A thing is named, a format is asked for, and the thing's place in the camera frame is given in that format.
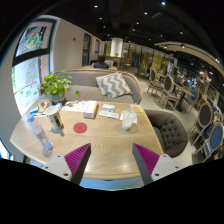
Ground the white teal tube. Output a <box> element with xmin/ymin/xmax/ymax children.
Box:
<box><xmin>33</xmin><ymin>111</ymin><xmax>48</xmax><ymax>118</ymax></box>

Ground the grey curved sofa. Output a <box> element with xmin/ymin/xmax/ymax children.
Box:
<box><xmin>54</xmin><ymin>68</ymin><xmax>144</xmax><ymax>105</ymax></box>

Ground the white orange carton box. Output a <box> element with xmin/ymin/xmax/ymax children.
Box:
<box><xmin>82</xmin><ymin>100</ymin><xmax>99</xmax><ymax>119</ymax></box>

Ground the grey tufted armchair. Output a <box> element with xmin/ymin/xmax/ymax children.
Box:
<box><xmin>144</xmin><ymin>109</ymin><xmax>189</xmax><ymax>159</ymax></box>

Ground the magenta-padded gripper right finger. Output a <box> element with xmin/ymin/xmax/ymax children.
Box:
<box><xmin>131</xmin><ymin>143</ymin><xmax>183</xmax><ymax>186</ymax></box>

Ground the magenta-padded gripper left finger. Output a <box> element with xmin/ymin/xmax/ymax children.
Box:
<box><xmin>42</xmin><ymin>143</ymin><xmax>92</xmax><ymax>186</ymax></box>

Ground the group of dining chairs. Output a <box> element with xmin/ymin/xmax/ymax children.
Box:
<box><xmin>146</xmin><ymin>66</ymin><xmax>224</xmax><ymax>161</ymax></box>

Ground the green potted plant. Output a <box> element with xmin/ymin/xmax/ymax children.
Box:
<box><xmin>39</xmin><ymin>70</ymin><xmax>81</xmax><ymax>104</ymax></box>

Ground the flat round red coaster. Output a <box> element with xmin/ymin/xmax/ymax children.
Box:
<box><xmin>73</xmin><ymin>122</ymin><xmax>88</xmax><ymax>134</ymax></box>

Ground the grey white chevron cushion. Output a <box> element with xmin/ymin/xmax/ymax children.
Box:
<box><xmin>95</xmin><ymin>72</ymin><xmax>133</xmax><ymax>99</ymax></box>

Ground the white mug with dark handle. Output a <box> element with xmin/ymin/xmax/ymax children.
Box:
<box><xmin>44</xmin><ymin>105</ymin><xmax>64</xmax><ymax>132</ymax></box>

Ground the small yellow card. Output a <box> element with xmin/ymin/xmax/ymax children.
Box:
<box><xmin>130</xmin><ymin>104</ymin><xmax>144</xmax><ymax>113</ymax></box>

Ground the clear blue-capped water bottle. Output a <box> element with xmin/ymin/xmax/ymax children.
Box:
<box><xmin>26</xmin><ymin>114</ymin><xmax>54</xmax><ymax>151</ymax></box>

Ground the brown patterned notebook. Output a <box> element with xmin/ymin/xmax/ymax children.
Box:
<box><xmin>38</xmin><ymin>100</ymin><xmax>51</xmax><ymax>113</ymax></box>

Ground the clear plastic cup with straw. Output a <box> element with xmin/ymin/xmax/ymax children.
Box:
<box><xmin>121</xmin><ymin>109</ymin><xmax>138</xmax><ymax>132</ymax></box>

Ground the light blue packet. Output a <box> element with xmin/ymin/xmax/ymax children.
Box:
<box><xmin>52</xmin><ymin>102</ymin><xmax>63</xmax><ymax>112</ymax></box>

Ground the small blue white box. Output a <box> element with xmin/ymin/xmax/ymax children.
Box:
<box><xmin>101</xmin><ymin>103</ymin><xmax>116</xmax><ymax>113</ymax></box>

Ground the open printed booklet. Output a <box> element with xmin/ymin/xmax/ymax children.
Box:
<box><xmin>61</xmin><ymin>100</ymin><xmax>88</xmax><ymax>113</ymax></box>

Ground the person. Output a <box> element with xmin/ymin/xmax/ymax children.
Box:
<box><xmin>89</xmin><ymin>54</ymin><xmax>110</xmax><ymax>70</ymax></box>

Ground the white paper napkin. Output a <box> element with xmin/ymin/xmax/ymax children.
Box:
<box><xmin>119</xmin><ymin>109</ymin><xmax>138</xmax><ymax>125</ymax></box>

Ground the group of ceiling lights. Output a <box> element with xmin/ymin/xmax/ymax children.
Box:
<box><xmin>93</xmin><ymin>1</ymin><xmax>221</xmax><ymax>64</ymax></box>

